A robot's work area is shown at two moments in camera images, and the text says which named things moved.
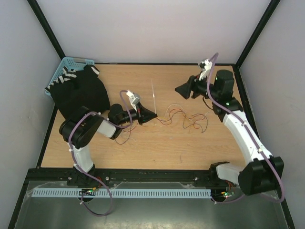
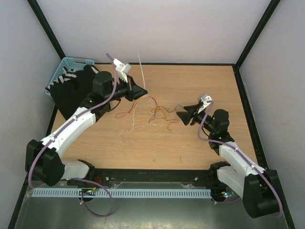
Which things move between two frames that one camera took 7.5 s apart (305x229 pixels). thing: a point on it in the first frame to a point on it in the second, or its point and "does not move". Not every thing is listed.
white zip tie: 153,96 to 141,66
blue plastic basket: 70,63 does not move
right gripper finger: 185,89 to 186,116
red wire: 168,117 to 138,99
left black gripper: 144,114 to 134,91
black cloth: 86,89 does not move
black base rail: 163,178 does not move
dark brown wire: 169,122 to 167,111
